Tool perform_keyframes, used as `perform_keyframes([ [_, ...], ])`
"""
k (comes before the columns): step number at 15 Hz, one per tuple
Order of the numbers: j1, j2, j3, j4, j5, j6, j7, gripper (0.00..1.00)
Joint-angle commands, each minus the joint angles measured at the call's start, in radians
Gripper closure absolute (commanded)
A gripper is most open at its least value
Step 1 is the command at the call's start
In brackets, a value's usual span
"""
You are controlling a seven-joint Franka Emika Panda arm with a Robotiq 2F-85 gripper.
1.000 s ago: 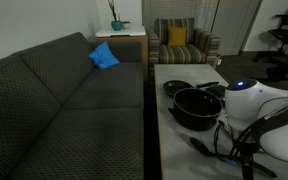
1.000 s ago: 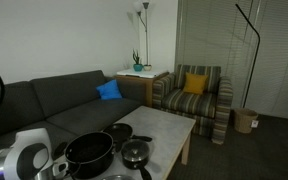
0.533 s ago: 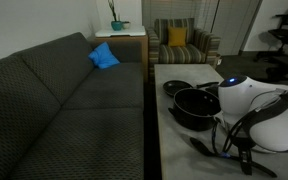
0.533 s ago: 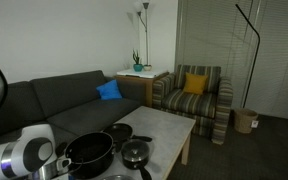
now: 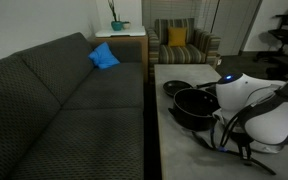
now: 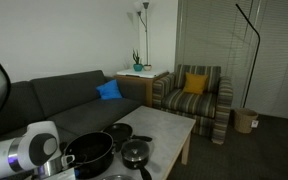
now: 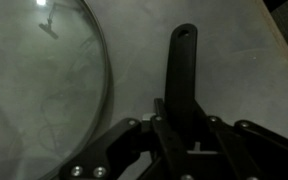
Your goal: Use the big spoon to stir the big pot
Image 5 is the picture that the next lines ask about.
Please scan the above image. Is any yellow cushion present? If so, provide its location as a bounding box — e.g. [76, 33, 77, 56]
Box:
[167, 26, 189, 48]

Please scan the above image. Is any grey top coffee table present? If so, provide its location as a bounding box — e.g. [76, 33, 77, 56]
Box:
[153, 63, 288, 180]

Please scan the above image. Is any black frying pan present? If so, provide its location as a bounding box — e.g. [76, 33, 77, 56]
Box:
[162, 79, 219, 98]

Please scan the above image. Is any big black spoon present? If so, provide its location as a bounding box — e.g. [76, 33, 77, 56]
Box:
[191, 130, 277, 176]

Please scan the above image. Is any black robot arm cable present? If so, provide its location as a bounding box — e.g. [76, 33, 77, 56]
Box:
[218, 84, 282, 152]

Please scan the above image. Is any big black pot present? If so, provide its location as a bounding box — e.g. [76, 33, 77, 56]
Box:
[167, 87, 223, 132]

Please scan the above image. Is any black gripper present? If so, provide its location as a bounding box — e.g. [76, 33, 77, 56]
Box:
[209, 127, 256, 167]

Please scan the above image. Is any blue cushion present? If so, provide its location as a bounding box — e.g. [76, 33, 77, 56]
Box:
[87, 41, 121, 71]

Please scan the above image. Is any striped armchair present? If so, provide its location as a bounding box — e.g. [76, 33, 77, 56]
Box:
[145, 17, 222, 80]

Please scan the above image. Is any plant in teal pot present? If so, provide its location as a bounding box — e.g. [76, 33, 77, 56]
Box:
[107, 0, 125, 32]

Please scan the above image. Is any dark grey sofa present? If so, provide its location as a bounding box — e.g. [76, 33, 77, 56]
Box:
[0, 31, 145, 180]

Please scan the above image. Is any wooden side table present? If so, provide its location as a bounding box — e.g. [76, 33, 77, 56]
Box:
[89, 26, 149, 83]

